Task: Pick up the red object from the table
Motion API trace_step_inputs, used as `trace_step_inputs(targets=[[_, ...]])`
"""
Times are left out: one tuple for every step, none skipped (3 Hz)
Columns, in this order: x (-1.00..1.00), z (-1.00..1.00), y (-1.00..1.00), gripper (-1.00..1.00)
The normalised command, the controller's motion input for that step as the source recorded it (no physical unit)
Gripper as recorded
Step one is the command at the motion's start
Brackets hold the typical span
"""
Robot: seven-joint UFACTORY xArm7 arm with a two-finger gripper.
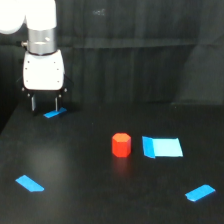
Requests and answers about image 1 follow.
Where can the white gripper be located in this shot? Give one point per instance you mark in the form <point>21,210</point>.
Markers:
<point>43,73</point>

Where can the red hexagonal block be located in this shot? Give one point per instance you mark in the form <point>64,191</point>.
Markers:
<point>121,145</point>

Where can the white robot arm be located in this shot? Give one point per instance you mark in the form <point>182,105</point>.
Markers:
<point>40,18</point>

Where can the blue tape strip far left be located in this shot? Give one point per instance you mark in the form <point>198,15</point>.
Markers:
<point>54,113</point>

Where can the blue tape strip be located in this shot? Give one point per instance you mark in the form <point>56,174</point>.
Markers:
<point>54,113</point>
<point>29,184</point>
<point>199,193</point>

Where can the black backdrop curtain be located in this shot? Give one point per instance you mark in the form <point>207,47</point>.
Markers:
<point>142,51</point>

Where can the blue tape strip near left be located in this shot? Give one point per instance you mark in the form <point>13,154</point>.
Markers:
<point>29,184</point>

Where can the light blue paper square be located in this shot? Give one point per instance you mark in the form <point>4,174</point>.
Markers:
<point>157,147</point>

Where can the blue tape strip near right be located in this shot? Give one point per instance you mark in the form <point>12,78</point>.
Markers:
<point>199,193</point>

